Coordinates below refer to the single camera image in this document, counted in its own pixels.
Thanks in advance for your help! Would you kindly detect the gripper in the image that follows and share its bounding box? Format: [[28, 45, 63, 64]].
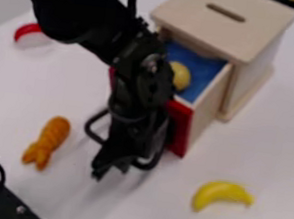
[[88, 104, 174, 189]]

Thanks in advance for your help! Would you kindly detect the drawer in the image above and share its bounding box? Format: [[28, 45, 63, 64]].
[[97, 32, 236, 164]]

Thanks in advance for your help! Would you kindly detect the orange toy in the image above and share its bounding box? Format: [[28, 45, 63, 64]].
[[18, 112, 73, 175]]

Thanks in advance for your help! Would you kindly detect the yellow toy banana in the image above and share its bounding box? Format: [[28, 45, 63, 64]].
[[189, 177, 260, 219]]

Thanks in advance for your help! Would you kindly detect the yellow toy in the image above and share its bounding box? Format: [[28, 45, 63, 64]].
[[164, 60, 195, 94]]

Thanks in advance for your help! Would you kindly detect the red toy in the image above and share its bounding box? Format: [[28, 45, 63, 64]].
[[11, 20, 47, 46]]

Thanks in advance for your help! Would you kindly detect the cabinet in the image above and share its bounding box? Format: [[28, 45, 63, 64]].
[[137, 0, 294, 131]]

